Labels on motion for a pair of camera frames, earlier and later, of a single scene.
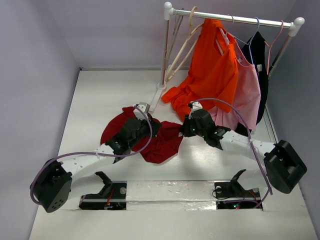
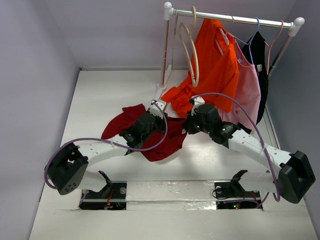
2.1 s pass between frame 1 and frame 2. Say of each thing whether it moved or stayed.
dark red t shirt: moved
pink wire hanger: stayed
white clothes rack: stayed
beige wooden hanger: moved
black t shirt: stayed
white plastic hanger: stayed
